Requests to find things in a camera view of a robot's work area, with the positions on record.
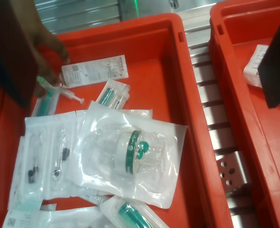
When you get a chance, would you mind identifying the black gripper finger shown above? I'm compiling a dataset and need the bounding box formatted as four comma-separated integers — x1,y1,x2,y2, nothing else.
258,4,280,109
0,0,39,109

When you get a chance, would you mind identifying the clear syringe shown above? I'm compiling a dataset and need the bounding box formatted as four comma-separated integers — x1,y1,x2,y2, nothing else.
37,76,85,105

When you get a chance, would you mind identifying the person right hand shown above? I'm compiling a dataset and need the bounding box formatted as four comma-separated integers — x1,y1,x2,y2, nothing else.
19,13,71,98

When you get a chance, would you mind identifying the white bandage pack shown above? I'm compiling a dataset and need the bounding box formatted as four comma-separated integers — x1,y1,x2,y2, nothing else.
243,44,273,88

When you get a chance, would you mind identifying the packed green syringe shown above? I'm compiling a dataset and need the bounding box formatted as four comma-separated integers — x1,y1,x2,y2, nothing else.
96,79,131,110
32,90,59,117
99,196,170,228

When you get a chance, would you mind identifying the red plastic crate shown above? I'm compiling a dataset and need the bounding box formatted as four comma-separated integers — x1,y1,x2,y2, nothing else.
208,0,280,228
0,13,233,228

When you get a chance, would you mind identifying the white printed paper packet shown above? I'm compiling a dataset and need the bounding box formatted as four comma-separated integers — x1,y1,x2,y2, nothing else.
60,55,129,88

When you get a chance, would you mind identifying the clear needle blister pack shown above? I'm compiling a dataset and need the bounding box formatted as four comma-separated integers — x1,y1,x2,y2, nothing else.
24,111,80,200

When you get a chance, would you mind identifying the flat clear sterile pack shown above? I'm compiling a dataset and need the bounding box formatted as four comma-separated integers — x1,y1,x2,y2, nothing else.
87,100,154,119

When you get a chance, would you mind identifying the paper pack with green stripe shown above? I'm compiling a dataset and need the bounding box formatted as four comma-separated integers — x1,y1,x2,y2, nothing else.
1,200,43,228

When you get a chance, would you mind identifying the perforated steel bracket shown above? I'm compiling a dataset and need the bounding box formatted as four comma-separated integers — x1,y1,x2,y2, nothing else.
215,152,251,192

